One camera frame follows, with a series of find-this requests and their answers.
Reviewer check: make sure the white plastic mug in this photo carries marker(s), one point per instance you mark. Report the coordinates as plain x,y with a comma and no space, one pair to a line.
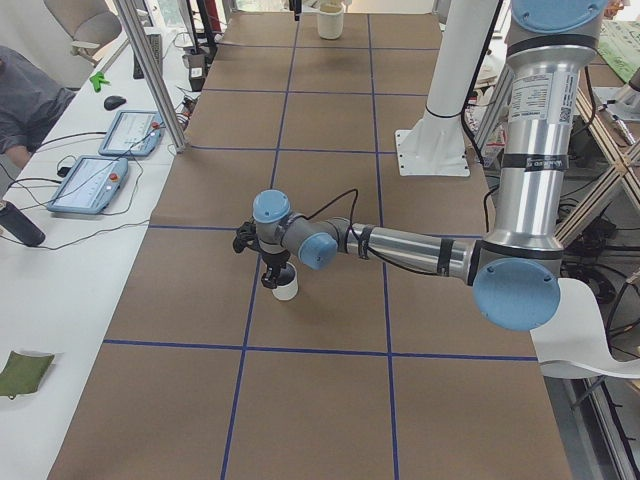
286,283

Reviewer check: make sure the blue teach pendant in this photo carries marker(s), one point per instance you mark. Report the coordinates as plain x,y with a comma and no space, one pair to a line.
132,133
90,185

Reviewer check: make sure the black water bottle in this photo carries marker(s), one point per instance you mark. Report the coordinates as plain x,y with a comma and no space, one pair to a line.
20,226

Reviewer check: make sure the white chair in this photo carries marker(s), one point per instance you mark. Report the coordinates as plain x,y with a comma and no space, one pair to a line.
90,24

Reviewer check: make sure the far blue teach pendant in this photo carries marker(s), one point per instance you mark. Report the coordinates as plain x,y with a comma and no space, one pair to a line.
132,133

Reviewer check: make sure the black computer mouse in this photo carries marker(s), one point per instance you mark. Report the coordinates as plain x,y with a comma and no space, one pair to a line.
113,102

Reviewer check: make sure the green plastic clip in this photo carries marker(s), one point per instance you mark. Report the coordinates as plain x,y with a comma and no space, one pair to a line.
98,80

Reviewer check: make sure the green cloth pouch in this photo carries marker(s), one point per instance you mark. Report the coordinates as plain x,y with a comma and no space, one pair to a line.
22,374

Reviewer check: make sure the aluminium frame post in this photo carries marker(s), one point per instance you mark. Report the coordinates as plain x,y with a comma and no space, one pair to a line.
128,16

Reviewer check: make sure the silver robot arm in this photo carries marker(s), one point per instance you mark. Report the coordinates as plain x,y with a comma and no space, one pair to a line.
513,270

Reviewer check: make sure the seated person grey shirt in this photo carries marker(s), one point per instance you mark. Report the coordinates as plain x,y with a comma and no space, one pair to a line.
31,104

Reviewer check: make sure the white camera mast pedestal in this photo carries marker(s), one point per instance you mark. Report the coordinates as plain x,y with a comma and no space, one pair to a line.
435,146

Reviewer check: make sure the near blue teach pendant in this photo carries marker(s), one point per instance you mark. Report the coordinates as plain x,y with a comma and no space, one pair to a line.
90,185

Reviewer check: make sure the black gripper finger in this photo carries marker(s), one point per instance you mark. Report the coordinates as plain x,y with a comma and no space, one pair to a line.
296,8

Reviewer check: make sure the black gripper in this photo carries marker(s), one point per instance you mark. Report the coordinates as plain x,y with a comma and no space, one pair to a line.
274,260

